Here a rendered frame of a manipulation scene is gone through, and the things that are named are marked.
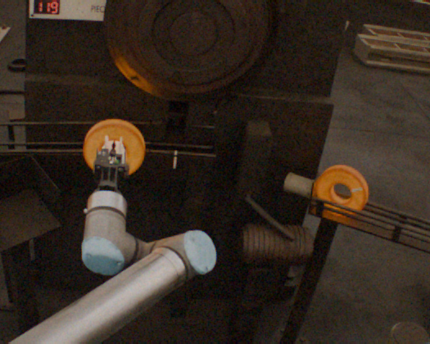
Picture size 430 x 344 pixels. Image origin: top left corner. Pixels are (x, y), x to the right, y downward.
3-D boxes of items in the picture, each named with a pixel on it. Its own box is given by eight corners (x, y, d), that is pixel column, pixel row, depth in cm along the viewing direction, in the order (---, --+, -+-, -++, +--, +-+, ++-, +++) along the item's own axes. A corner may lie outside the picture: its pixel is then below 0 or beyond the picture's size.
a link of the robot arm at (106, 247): (107, 282, 119) (71, 264, 113) (110, 235, 127) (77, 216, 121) (135, 268, 114) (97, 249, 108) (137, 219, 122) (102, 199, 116)
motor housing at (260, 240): (218, 325, 202) (242, 214, 173) (275, 326, 205) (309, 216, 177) (221, 351, 191) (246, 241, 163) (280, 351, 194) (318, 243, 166)
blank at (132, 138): (83, 119, 137) (81, 125, 134) (143, 118, 138) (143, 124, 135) (87, 171, 145) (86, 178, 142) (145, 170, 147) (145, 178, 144)
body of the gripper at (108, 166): (128, 147, 129) (124, 188, 121) (126, 171, 136) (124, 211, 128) (96, 145, 128) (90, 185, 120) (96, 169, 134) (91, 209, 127)
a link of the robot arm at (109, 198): (125, 230, 125) (83, 227, 124) (126, 213, 129) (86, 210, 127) (126, 207, 119) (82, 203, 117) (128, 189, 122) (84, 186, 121)
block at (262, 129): (230, 181, 183) (242, 115, 170) (255, 183, 184) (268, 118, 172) (234, 201, 174) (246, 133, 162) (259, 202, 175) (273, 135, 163)
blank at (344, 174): (331, 216, 168) (327, 221, 165) (312, 171, 165) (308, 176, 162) (375, 206, 158) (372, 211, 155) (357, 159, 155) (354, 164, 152)
